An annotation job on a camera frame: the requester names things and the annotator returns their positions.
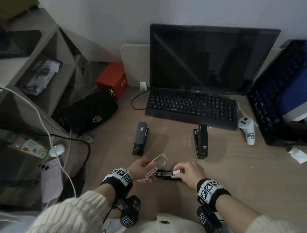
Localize thin black keyboard cable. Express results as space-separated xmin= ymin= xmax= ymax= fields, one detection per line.
xmin=130 ymin=89 xmax=153 ymax=111

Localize black handbag gold logo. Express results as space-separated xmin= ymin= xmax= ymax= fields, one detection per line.
xmin=56 ymin=90 xmax=121 ymax=139

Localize white handheld controller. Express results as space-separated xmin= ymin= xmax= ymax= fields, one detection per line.
xmin=236 ymin=101 xmax=260 ymax=146

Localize pale smartphone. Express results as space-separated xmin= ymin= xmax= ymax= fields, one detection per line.
xmin=37 ymin=158 xmax=65 ymax=204

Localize green white packet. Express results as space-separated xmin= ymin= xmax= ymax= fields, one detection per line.
xmin=7 ymin=138 xmax=50 ymax=162

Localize thick black cable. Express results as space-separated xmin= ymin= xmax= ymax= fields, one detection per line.
xmin=48 ymin=130 xmax=93 ymax=182

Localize black camera cable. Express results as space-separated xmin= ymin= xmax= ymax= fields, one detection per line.
xmin=98 ymin=205 xmax=123 ymax=233

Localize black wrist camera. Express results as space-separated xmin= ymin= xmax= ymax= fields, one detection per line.
xmin=118 ymin=195 xmax=143 ymax=229
xmin=196 ymin=204 xmax=223 ymax=233

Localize black marker wristband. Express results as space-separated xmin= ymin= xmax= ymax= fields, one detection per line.
xmin=195 ymin=177 xmax=232 ymax=213
xmin=99 ymin=166 xmax=135 ymax=198

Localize crumpled white paper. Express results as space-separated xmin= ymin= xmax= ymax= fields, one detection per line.
xmin=288 ymin=147 xmax=307 ymax=165

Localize brown cardboard box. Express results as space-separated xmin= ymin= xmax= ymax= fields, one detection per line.
xmin=0 ymin=0 xmax=40 ymax=23

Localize grey top stapler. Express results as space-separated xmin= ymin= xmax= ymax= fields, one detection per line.
xmin=129 ymin=121 xmax=151 ymax=157

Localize person's right forearm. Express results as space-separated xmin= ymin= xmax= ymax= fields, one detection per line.
xmin=215 ymin=188 xmax=306 ymax=233

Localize white cardboard box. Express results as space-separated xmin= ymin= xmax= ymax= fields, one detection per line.
xmin=281 ymin=96 xmax=307 ymax=123

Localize white cable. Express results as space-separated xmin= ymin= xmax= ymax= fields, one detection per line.
xmin=0 ymin=82 xmax=77 ymax=203

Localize red white staples box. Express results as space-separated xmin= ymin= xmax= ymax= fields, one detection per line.
xmin=135 ymin=153 xmax=171 ymax=185

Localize black keyboard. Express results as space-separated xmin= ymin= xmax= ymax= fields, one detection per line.
xmin=143 ymin=82 xmax=239 ymax=138

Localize person's right hand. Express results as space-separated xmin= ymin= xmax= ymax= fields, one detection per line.
xmin=173 ymin=160 xmax=208 ymax=191

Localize person's left forearm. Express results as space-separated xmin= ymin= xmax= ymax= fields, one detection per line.
xmin=0 ymin=183 xmax=119 ymax=233

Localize black computer monitor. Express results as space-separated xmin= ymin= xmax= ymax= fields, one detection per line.
xmin=145 ymin=14 xmax=286 ymax=103

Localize person's left hand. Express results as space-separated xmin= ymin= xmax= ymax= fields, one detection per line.
xmin=127 ymin=157 xmax=159 ymax=185

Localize cream knitted sweater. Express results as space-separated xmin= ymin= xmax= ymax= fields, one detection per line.
xmin=100 ymin=209 xmax=214 ymax=233

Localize slim black stapler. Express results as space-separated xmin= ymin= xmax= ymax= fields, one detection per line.
xmin=153 ymin=168 xmax=183 ymax=184

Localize white computer mouse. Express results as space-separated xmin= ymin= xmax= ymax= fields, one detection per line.
xmin=48 ymin=144 xmax=66 ymax=158

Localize blue folder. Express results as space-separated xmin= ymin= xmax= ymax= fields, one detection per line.
xmin=273 ymin=37 xmax=307 ymax=116

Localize beige shelf unit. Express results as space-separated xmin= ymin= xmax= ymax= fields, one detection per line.
xmin=0 ymin=3 xmax=124 ymax=149

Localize small black stapler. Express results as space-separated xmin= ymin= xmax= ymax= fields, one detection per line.
xmin=192 ymin=123 xmax=210 ymax=160

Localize black white picture booklet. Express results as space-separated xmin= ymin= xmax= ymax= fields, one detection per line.
xmin=13 ymin=53 xmax=64 ymax=97

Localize black perforated file basket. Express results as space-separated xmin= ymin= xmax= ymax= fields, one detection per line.
xmin=243 ymin=38 xmax=307 ymax=155

